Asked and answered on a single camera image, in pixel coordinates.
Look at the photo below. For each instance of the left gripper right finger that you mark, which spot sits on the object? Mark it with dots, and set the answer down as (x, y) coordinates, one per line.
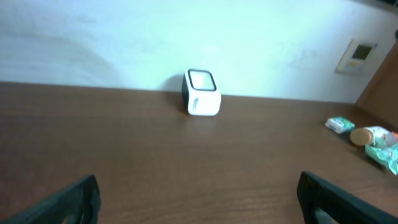
(324, 202)

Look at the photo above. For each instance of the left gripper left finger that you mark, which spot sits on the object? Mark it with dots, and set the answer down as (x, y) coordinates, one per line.
(78, 202)

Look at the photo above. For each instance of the small teal tissue pack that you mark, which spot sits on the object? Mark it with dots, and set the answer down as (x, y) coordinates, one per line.
(339, 125)

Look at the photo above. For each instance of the white floral cream tube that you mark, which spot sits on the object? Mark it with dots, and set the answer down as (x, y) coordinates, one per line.
(367, 135)

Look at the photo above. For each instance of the mint green wipes pouch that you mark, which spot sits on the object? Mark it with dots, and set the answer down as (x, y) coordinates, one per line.
(384, 153)

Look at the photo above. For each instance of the small orange tissue pack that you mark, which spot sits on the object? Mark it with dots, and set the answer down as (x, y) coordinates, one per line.
(394, 136)

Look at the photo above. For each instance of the white barcode scanner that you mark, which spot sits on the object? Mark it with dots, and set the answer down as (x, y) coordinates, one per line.
(201, 96)

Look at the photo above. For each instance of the brown wooden side panel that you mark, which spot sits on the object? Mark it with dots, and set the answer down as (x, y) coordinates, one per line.
(379, 98)

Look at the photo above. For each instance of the white wall control panel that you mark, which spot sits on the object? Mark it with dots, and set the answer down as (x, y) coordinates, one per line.
(356, 56)

